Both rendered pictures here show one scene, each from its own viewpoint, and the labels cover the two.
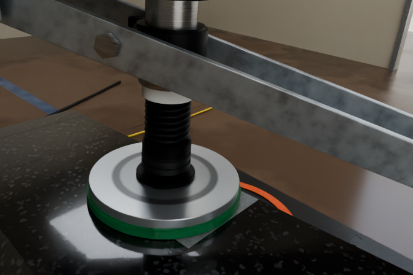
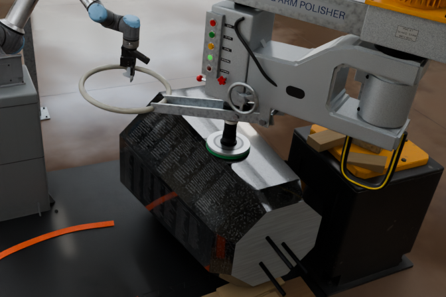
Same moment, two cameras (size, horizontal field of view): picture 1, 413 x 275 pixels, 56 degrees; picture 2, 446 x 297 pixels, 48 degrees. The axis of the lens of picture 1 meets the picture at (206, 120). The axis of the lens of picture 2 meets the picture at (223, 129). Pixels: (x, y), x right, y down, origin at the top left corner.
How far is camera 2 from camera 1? 272 cm
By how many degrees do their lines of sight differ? 122
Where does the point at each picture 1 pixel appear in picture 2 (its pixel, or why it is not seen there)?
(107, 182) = (245, 142)
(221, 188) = (216, 134)
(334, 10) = not seen: outside the picture
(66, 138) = (255, 172)
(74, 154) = (253, 164)
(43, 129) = (264, 179)
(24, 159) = (269, 166)
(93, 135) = (245, 172)
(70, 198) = (254, 150)
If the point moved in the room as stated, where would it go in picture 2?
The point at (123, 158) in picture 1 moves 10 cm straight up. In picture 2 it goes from (239, 149) to (241, 131)
